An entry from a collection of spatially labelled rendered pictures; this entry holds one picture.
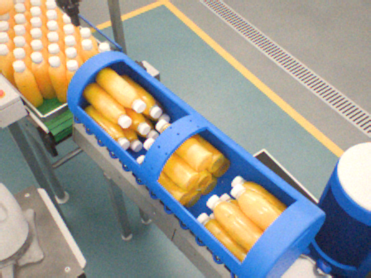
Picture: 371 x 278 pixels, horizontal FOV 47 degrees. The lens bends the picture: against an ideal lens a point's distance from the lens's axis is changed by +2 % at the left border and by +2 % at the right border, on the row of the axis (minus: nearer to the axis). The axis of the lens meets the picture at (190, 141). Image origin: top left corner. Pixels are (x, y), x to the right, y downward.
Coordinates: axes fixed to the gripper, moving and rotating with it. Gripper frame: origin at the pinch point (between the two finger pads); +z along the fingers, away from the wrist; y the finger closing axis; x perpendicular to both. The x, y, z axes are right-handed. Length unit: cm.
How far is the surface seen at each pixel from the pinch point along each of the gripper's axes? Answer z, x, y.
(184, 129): 13, 49, -2
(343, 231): 95, 91, -59
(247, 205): 19, 77, 1
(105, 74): 17.6, 10.8, -0.7
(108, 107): 22.3, 20.0, 5.6
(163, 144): 15, 48, 6
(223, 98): 137, -29, -109
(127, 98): 18.7, 23.7, 0.1
